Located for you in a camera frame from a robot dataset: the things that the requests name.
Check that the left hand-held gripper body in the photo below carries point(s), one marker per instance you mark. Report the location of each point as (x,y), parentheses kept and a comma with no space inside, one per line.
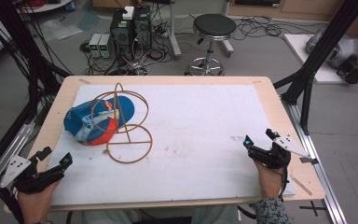
(28,182)

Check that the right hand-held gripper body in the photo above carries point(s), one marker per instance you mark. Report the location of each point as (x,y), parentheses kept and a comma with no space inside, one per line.
(272,157)

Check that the blue and orange cap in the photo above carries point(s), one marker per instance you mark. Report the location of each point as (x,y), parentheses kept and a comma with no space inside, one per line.
(84,124)

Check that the person's left hand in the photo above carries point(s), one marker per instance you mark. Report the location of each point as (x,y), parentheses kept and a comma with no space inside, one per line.
(37,202)

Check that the person's right hand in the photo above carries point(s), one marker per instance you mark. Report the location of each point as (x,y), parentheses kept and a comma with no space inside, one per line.
(270,182)

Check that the thin wooden stick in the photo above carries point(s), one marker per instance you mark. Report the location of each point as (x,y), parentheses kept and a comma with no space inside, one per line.
(301,185)

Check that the wooden table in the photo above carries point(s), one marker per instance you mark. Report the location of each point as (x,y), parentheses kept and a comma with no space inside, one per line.
(276,93)

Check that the white table mat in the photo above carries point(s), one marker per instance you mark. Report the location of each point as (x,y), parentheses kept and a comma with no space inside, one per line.
(199,149)

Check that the white floor board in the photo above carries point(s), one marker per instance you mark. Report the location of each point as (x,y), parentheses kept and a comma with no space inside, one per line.
(323,74)

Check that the person's leg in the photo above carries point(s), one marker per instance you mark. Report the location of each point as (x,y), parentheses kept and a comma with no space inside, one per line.
(217,215)

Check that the grey and black device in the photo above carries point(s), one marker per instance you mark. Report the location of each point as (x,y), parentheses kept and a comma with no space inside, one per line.
(345,51)

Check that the grey power supply unit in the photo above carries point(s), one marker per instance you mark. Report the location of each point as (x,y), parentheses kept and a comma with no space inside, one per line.
(105,46)
(94,45)

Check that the black round stool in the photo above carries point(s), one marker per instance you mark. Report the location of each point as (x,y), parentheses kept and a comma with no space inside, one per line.
(214,26)

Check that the black computer tower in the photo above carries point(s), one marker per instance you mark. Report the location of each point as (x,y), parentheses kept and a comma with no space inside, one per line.
(121,35)
(142,29)

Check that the white box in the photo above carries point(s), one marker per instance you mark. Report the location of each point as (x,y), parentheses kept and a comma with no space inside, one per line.
(128,13)

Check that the aluminium rail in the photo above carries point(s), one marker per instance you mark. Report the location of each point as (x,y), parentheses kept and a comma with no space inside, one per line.
(3,161)
(320,174)

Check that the black metal frame post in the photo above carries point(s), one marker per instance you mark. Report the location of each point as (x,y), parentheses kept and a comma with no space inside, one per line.
(15,40)
(320,53)

